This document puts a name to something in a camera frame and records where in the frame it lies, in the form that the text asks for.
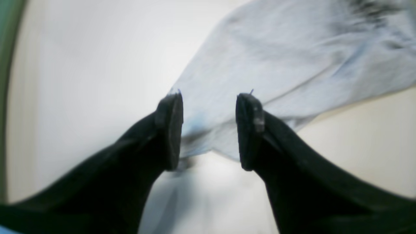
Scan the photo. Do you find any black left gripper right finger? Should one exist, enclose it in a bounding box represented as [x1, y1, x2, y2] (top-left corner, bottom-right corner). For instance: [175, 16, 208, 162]
[235, 93, 416, 234]

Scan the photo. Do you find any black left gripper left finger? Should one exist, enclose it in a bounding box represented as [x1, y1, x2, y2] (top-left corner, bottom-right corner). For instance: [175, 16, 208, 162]
[0, 93, 183, 234]

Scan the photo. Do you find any grey t-shirt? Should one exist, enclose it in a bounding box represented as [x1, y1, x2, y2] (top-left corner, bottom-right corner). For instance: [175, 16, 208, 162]
[171, 0, 416, 161]

